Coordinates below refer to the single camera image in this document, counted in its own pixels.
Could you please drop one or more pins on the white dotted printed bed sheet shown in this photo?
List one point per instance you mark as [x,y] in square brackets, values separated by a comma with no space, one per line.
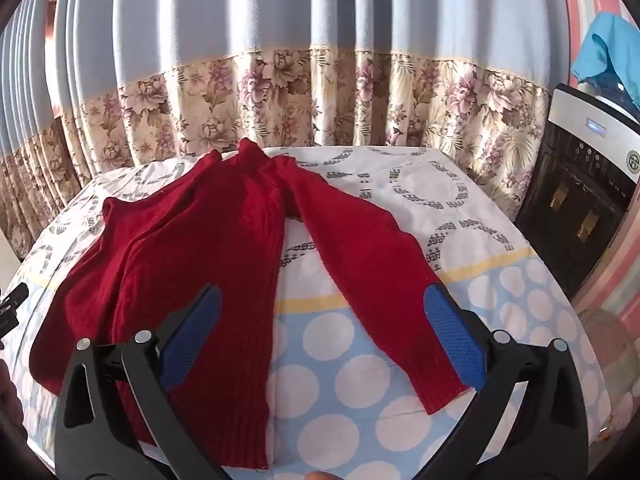
[340,390]

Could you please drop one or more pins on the blue cloth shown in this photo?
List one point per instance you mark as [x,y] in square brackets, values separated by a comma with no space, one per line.
[605,40]

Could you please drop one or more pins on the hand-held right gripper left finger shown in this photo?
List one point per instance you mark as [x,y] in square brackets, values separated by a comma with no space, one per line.
[192,332]

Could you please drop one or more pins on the black and white water dispenser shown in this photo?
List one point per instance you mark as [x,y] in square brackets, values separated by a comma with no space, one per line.
[575,185]

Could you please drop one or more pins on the red knit sweater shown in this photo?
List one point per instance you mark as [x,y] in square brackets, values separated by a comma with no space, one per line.
[200,240]

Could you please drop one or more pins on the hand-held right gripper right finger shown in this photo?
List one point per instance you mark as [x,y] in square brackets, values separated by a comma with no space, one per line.
[452,340]

